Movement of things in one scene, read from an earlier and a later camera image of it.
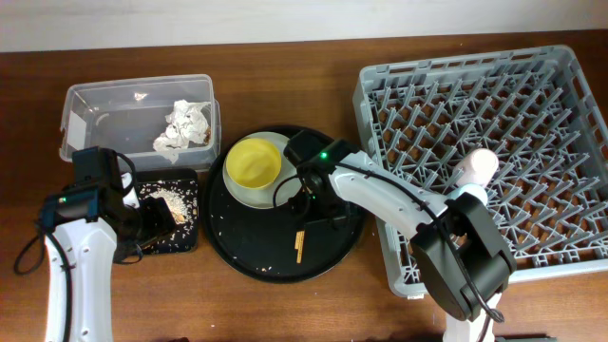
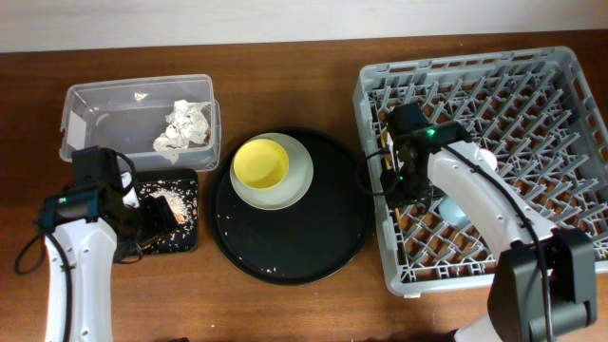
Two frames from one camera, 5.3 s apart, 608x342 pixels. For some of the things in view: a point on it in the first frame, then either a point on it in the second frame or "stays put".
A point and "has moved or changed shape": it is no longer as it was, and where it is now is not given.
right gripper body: x=310 y=207 -> x=408 y=187
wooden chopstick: x=299 y=244 has moved or changed shape
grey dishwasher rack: x=540 y=114 stays put
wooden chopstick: x=298 y=240 -> x=384 y=145
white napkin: x=187 y=123 stays put
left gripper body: x=149 y=221 stays put
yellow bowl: x=253 y=162 has moved or changed shape
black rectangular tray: x=180 y=187 stays put
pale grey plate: x=283 y=191 has moved or changed shape
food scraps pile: x=181 y=197 stays put
